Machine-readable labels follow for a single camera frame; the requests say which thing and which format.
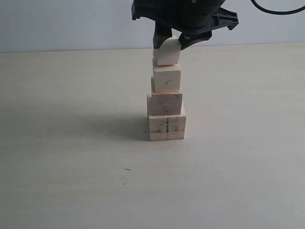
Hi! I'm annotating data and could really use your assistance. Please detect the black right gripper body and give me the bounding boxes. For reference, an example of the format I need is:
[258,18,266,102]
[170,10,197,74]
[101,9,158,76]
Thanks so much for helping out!
[132,0,239,32]

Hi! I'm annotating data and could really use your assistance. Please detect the medium wooden cube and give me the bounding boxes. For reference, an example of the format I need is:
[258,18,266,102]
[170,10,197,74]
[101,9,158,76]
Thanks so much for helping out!
[147,89,183,116]

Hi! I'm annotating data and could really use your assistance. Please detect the smallest wooden cube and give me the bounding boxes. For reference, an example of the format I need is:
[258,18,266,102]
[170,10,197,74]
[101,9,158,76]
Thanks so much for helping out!
[153,36,181,66]

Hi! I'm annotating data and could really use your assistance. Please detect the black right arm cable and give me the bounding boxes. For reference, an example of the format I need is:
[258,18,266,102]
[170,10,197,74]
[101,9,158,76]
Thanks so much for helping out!
[249,0,305,15]

